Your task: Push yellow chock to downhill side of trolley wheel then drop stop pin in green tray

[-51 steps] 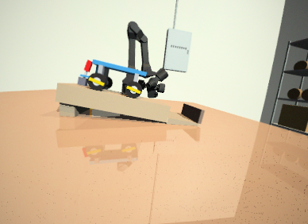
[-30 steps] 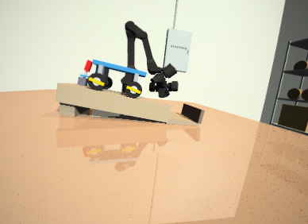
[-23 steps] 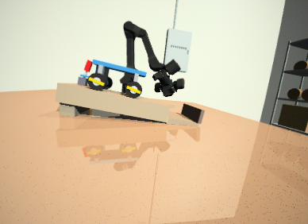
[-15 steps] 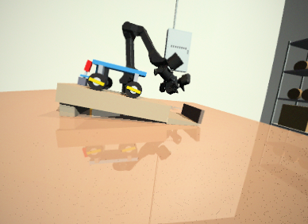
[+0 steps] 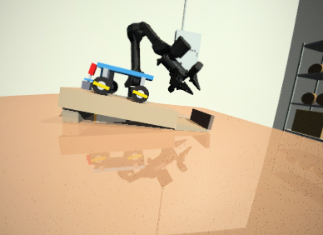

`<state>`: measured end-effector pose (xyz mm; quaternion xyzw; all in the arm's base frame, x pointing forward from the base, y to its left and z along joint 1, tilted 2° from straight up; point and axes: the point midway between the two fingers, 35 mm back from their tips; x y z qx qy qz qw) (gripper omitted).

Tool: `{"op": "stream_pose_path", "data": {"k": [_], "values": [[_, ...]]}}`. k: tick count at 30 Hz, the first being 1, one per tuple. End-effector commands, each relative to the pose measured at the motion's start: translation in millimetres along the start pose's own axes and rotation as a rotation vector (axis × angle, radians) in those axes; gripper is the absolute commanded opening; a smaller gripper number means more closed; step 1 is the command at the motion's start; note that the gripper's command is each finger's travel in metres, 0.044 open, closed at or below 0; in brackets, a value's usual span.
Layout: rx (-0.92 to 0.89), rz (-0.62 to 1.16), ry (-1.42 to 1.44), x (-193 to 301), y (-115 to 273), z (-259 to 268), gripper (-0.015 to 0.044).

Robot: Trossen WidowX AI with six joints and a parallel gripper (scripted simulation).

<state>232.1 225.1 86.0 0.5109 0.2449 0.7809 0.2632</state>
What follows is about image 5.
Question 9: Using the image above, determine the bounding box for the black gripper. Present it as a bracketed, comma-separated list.
[168, 62, 204, 95]

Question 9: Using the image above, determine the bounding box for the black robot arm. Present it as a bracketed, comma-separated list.
[124, 22, 191, 98]

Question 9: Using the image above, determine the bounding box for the tan wooden ramp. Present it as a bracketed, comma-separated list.
[57, 81, 215, 133]

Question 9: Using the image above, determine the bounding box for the red-headed metal pin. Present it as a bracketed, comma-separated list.
[88, 63, 97, 79]

